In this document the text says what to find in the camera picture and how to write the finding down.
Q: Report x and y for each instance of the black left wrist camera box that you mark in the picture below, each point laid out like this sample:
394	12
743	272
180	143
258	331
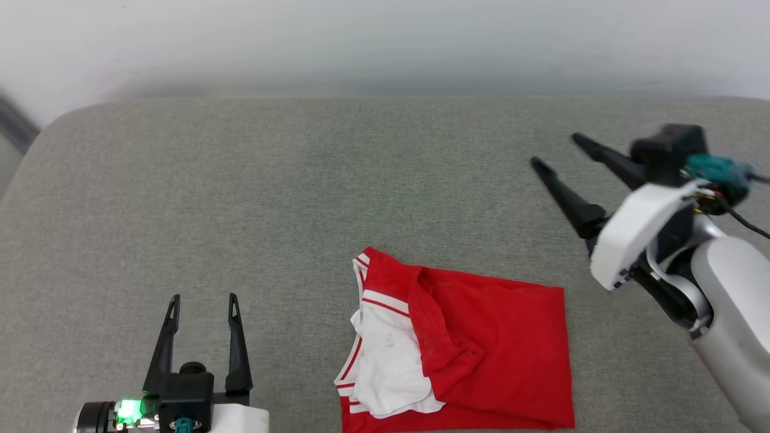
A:
186	388

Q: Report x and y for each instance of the grey and white right arm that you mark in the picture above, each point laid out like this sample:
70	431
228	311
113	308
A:
734	300

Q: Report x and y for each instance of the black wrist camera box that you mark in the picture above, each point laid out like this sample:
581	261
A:
668	150
186	388

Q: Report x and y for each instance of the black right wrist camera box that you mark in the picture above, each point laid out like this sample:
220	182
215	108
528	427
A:
668	150

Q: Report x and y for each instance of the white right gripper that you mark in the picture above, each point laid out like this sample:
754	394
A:
637	231

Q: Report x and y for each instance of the red and white shirt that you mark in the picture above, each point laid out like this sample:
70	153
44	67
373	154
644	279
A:
499	349

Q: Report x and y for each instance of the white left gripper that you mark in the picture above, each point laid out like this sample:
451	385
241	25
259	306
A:
240	418

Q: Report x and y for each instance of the grey wall trim strip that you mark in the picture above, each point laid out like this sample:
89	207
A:
13	123

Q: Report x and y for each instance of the grey fabric sofa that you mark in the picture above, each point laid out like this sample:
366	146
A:
301	210

